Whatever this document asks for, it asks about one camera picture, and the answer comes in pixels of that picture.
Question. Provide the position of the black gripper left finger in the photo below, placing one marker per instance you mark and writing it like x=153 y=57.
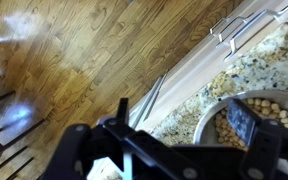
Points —
x=74 y=146

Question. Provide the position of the light wooden base cabinet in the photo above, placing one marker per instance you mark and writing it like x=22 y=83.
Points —
x=190 y=66

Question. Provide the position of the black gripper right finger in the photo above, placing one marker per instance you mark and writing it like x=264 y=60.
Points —
x=264 y=146

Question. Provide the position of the pile of chickpeas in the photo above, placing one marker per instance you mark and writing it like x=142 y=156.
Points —
x=270 y=108

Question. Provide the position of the silver steel bowl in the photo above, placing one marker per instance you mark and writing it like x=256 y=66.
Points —
x=207 y=130

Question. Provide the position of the grey metal trim strip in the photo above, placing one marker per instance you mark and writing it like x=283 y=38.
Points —
x=150 y=96

